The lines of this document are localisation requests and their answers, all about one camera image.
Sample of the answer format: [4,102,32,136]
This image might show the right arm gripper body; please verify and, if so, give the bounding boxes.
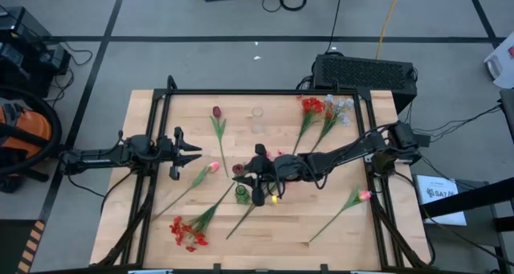
[248,144,284,208]

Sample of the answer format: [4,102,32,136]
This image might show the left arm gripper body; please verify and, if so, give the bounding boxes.
[156,126,186,182]

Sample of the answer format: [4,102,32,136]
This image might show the dark red artificial tulip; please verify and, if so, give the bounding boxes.
[209,105,230,179]
[231,163,248,193]

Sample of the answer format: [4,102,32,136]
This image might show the pink artificial tulip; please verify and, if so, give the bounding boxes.
[151,161,221,223]
[308,186,373,243]

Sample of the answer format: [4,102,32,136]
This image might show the pink blossom spray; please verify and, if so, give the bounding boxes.
[225,148,287,240]

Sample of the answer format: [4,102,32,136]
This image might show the clear glass vase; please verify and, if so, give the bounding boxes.
[251,106,266,135]

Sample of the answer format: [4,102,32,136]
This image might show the red blossom spray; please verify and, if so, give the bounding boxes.
[168,181,237,254]
[292,96,327,155]

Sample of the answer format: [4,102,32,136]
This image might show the pale blue blossom spray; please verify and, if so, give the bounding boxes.
[309,93,357,154]

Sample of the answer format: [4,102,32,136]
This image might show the green glass vase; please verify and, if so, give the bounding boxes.
[235,184,252,206]

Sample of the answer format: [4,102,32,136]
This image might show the orange vacuum cleaner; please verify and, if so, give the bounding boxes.
[0,84,63,175]

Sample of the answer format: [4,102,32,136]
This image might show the black perforated computer case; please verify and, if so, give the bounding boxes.
[312,52,418,114]

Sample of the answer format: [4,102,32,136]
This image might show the orange shop vacuum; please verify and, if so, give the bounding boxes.
[0,97,53,194]

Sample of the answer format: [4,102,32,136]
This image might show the black mat hazard stripe edge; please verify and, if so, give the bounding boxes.
[0,219,46,274]

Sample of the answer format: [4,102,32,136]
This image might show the black electronics stack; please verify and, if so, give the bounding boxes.
[0,5,72,99]

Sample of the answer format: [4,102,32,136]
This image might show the white printed booklet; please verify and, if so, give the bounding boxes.
[415,174,469,227]

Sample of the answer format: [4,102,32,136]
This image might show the black metal stand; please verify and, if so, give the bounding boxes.
[417,84,514,274]

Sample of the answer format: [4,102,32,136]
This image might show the white device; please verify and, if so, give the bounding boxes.
[483,31,514,90]

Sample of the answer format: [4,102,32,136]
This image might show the black aluminium table frame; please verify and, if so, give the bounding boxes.
[90,75,437,274]

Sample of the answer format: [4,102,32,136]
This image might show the long black floor cable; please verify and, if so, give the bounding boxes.
[324,0,345,53]

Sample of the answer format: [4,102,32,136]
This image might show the yellow cable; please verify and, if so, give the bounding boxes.
[375,0,404,60]

